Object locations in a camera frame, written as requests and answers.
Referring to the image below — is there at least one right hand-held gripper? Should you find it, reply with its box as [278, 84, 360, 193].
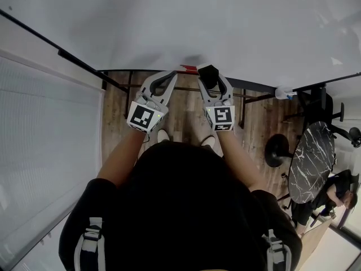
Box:
[196, 74, 236, 133]

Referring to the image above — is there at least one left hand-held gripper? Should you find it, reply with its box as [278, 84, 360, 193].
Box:
[126, 71, 179, 136]

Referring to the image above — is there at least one black whiteboard eraser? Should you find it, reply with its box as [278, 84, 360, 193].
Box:
[197, 63, 220, 89]

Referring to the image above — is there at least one person's right forearm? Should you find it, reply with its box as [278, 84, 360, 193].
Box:
[217, 130, 268, 193]

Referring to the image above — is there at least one person's left forearm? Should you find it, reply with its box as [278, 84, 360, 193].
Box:
[96, 128, 147, 189]

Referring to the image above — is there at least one white whiteboard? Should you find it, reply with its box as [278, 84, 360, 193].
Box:
[0, 0, 361, 94]

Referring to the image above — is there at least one small red marker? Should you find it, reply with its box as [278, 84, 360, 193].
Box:
[179, 64, 200, 75]

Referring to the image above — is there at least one person's right shoe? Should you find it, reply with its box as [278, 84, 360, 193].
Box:
[200, 135, 217, 148]

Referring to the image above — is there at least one person's shoe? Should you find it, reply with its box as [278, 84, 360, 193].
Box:
[156, 129, 170, 143]
[200, 135, 217, 148]

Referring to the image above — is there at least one person's left shoe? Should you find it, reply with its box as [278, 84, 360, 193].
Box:
[156, 129, 170, 143]

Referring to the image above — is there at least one white spray bottle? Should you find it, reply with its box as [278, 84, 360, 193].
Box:
[275, 85, 297, 100]

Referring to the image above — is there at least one black round stool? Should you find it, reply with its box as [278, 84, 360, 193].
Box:
[265, 133, 296, 168]

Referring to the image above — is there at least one black office chair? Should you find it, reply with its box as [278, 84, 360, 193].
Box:
[294, 86, 346, 137]

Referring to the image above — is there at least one black marble table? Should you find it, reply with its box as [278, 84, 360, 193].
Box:
[287, 120, 336, 204]

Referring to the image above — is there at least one person's black shirt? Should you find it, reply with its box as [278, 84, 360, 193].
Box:
[58, 141, 303, 271]

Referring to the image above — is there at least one white window blind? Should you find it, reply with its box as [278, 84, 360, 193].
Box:
[0, 55, 104, 271]

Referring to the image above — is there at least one grey harness strap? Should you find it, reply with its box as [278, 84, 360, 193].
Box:
[73, 217, 107, 271]
[262, 229, 293, 271]

